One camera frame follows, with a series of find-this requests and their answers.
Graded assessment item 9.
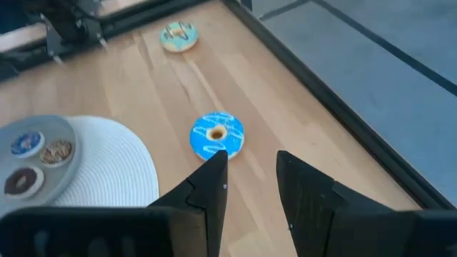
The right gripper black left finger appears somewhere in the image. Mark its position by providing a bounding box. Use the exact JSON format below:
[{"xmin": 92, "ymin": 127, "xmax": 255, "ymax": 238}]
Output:
[{"xmin": 0, "ymin": 149, "xmax": 229, "ymax": 257}]

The blue white-striped donut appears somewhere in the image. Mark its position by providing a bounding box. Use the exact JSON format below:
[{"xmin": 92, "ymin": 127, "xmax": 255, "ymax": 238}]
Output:
[{"xmin": 189, "ymin": 111, "xmax": 246, "ymax": 161}]

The mint green striped donut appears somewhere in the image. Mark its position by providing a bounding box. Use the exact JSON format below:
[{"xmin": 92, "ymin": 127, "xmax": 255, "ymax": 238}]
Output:
[{"xmin": 159, "ymin": 21, "xmax": 199, "ymax": 54}]

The small brown sprinkled donut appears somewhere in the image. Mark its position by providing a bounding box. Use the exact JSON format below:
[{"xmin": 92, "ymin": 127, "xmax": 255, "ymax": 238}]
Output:
[{"xmin": 39, "ymin": 138, "xmax": 75, "ymax": 168}]

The small chocolate donut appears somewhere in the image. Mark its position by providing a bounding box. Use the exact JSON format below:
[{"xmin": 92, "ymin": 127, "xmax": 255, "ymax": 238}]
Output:
[{"xmin": 3, "ymin": 166, "xmax": 46, "ymax": 200}]

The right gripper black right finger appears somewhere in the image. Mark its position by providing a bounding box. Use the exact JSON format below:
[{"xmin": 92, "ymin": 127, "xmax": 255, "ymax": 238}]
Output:
[{"xmin": 276, "ymin": 149, "xmax": 457, "ymax": 257}]

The black aluminium table frame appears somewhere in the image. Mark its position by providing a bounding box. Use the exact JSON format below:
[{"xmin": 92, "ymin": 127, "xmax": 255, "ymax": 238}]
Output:
[{"xmin": 0, "ymin": 0, "xmax": 456, "ymax": 211}]

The grey plate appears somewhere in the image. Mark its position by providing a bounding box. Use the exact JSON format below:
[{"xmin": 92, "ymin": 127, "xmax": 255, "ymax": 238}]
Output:
[{"xmin": 0, "ymin": 114, "xmax": 81, "ymax": 215}]

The small dark blue donut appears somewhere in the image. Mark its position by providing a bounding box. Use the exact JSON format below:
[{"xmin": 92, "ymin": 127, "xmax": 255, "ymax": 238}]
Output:
[{"xmin": 9, "ymin": 131, "xmax": 46, "ymax": 159}]

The white round woven placemat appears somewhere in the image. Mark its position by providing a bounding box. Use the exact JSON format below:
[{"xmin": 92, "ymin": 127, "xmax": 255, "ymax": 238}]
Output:
[{"xmin": 53, "ymin": 115, "xmax": 161, "ymax": 208}]

